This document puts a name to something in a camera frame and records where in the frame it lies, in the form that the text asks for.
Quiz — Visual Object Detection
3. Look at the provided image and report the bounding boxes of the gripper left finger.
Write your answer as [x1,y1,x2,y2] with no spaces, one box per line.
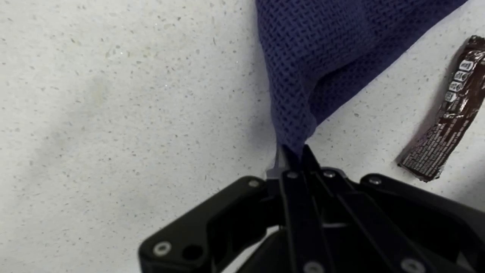
[138,144,325,273]

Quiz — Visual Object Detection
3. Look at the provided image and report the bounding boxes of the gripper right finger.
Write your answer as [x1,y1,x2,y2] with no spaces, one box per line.
[302,144,485,273]

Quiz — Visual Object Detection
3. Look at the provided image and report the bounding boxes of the blue knitted cloth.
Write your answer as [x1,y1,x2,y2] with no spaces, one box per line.
[255,0,470,156]

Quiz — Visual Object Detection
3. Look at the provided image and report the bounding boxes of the brown snack wrapper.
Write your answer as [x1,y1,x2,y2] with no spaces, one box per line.
[397,35,485,183]

